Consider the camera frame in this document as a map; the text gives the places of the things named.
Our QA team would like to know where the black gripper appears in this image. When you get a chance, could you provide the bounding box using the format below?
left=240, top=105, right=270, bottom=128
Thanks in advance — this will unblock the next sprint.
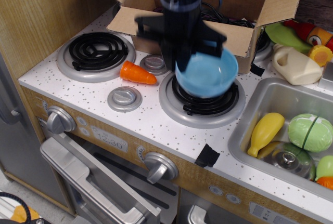
left=135, top=0, right=226, bottom=72

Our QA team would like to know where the light blue plastic bowl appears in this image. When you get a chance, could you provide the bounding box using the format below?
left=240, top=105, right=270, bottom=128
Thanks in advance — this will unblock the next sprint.
left=175, top=49, right=238, bottom=98

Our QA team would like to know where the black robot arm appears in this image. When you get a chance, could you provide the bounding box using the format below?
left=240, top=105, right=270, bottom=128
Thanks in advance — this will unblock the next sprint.
left=135, top=0, right=227, bottom=72

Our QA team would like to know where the rear grey burner cap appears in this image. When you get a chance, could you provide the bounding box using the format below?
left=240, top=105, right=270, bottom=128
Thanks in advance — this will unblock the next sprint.
left=139, top=55, right=169, bottom=76

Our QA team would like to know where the grey burner cap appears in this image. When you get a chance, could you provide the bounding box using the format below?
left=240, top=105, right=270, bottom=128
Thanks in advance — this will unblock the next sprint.
left=107, top=86, right=143, bottom=112
left=139, top=55, right=169, bottom=76

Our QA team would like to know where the orange toy carrot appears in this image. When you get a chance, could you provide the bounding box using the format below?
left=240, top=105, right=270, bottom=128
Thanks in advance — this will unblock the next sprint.
left=120, top=61, right=157, bottom=85

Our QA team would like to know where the front grey burner cap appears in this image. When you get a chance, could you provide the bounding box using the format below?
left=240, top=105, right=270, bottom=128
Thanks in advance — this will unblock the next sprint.
left=107, top=86, right=143, bottom=112

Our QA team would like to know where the right black stove burner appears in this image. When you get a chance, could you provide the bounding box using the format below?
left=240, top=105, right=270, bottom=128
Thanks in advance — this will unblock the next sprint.
left=159, top=73, right=246, bottom=129

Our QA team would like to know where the black stove burner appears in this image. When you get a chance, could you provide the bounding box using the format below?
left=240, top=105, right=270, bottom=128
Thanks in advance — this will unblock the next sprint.
left=57, top=32, right=136, bottom=83
left=159, top=73, right=246, bottom=129

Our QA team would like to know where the brown cardboard box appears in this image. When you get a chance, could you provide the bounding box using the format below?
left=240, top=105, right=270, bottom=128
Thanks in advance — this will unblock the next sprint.
left=107, top=0, right=299, bottom=74

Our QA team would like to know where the left black stove burner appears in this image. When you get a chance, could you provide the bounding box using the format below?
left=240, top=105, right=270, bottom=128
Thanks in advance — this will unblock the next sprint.
left=57, top=32, right=136, bottom=83

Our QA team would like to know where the black tape on box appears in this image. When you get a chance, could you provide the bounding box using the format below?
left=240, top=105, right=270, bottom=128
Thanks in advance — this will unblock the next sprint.
left=250, top=63, right=265, bottom=77

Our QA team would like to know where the rear right stove burner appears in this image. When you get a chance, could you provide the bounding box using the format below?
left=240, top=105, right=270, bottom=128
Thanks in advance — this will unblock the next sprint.
left=253, top=30, right=273, bottom=63

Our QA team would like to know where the steel sink basin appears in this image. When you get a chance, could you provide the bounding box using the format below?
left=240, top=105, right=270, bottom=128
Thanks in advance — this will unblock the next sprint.
left=228, top=78, right=332, bottom=197

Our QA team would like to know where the oven clock display panel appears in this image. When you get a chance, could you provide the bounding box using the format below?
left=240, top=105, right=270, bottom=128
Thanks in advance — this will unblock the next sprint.
left=91, top=126, right=128, bottom=153

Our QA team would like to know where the green plastic plate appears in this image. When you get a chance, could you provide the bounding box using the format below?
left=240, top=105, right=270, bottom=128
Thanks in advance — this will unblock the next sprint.
left=265, top=23, right=312, bottom=54

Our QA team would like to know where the black tape piece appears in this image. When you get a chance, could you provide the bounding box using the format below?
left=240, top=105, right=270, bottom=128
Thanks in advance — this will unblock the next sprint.
left=195, top=144, right=220, bottom=167

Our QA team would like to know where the right grey stove knob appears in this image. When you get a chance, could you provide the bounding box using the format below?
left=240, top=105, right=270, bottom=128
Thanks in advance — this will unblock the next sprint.
left=145, top=152, right=179, bottom=184

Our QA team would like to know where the grey stove knob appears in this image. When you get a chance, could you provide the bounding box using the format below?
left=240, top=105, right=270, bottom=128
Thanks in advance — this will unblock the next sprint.
left=145, top=152, right=179, bottom=184
left=47, top=106, right=76, bottom=135

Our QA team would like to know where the yellow toy squash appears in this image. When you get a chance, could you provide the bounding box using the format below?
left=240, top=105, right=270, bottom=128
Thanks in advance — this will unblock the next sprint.
left=247, top=112, right=285, bottom=157

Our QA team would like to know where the cream toy milk jug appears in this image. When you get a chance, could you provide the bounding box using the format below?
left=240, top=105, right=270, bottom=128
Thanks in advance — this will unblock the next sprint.
left=272, top=44, right=323, bottom=85

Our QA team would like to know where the left grey stove knob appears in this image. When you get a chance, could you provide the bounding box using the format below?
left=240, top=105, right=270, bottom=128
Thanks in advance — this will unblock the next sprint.
left=47, top=106, right=76, bottom=135

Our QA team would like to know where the red toy ketchup bottle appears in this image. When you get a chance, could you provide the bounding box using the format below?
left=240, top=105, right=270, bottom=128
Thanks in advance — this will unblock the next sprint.
left=283, top=20, right=332, bottom=50

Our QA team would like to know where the yellow toy corn piece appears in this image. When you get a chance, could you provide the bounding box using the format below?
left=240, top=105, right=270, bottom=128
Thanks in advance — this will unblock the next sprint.
left=308, top=45, right=332, bottom=67

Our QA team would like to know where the grey oven door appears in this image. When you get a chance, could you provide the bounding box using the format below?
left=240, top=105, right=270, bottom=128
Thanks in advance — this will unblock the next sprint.
left=40, top=134, right=179, bottom=223

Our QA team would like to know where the green toy cabbage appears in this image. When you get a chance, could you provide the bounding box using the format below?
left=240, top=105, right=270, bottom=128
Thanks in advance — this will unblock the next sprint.
left=288, top=113, right=332, bottom=153

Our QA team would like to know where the grey refrigerator door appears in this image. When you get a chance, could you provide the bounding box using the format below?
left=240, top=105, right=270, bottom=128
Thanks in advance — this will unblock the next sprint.
left=1, top=58, right=66, bottom=206

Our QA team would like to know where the light green toy pear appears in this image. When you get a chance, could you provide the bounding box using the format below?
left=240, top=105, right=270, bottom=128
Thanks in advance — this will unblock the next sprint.
left=315, top=155, right=332, bottom=181

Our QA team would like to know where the orange toy in sink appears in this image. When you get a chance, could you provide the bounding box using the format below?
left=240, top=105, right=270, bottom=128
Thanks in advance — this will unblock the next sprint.
left=316, top=176, right=333, bottom=190

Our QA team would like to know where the orange object on floor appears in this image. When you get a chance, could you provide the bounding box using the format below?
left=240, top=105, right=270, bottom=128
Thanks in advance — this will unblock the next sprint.
left=10, top=205, right=40, bottom=223

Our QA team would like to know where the grey dishwasher handle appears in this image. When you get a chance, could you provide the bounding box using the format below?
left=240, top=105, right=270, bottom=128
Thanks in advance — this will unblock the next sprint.
left=187, top=205, right=207, bottom=224

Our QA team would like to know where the black braided cable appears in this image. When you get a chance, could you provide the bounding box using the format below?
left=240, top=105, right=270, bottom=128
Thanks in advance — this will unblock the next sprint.
left=0, top=192, right=32, bottom=222

